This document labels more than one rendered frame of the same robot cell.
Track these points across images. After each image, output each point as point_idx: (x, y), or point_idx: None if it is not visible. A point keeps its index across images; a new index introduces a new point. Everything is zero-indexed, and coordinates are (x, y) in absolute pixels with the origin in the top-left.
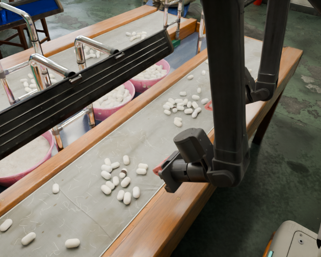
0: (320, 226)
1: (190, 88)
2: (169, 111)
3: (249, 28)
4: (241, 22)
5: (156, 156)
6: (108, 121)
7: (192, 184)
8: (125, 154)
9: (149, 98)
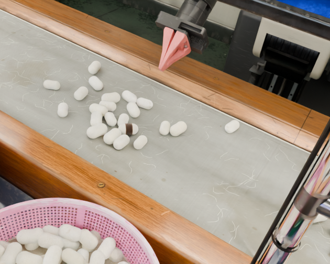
0: (293, 58)
1: (33, 98)
2: (142, 135)
3: None
4: None
5: (277, 171)
6: (218, 259)
7: (325, 123)
8: None
9: (96, 167)
